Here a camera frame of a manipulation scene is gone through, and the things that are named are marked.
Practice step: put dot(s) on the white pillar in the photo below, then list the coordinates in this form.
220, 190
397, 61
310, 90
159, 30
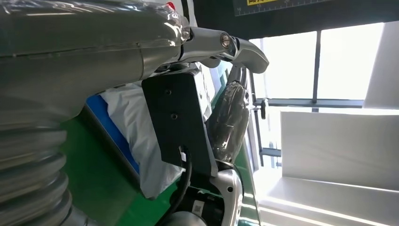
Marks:
383, 68

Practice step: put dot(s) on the white plastic package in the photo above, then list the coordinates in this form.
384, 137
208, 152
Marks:
131, 131

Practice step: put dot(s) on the black knob with bolt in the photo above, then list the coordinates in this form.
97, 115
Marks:
264, 108

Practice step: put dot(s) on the black overhead scanner housing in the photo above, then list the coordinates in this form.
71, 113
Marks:
358, 12

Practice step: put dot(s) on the blue and white sign panel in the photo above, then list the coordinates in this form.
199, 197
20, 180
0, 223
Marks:
106, 118

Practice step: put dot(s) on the white ledge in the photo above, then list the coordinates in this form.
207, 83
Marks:
311, 209

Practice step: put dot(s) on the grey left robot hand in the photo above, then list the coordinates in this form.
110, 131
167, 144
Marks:
78, 46

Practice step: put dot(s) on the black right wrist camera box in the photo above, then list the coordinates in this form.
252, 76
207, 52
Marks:
174, 118

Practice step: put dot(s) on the dark window frame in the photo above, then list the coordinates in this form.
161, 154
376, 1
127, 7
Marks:
315, 68

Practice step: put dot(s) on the yellow warning label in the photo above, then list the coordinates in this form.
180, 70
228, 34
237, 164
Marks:
260, 2

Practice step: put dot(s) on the green conveyor belt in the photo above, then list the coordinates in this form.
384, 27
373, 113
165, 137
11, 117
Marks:
93, 181

